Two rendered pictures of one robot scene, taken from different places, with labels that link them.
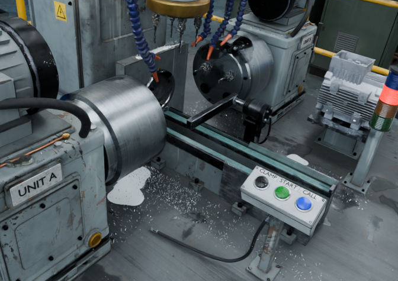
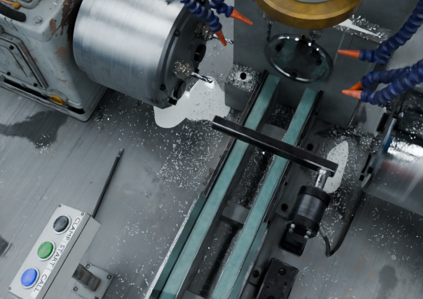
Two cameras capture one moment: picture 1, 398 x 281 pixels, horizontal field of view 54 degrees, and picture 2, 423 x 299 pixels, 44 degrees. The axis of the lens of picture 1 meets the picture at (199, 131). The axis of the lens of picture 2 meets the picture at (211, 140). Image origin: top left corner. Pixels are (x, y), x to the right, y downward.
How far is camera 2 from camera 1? 107 cm
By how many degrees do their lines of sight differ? 59
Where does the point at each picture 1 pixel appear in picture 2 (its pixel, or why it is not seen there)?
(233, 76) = (371, 148)
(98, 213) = (62, 86)
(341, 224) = not seen: outside the picture
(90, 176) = (39, 53)
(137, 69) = (258, 11)
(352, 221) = not seen: outside the picture
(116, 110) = (103, 28)
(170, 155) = not seen: hidden behind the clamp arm
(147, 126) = (124, 70)
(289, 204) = (33, 262)
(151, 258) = (84, 162)
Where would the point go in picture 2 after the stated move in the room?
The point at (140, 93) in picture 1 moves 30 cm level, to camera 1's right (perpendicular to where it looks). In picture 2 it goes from (148, 36) to (166, 188)
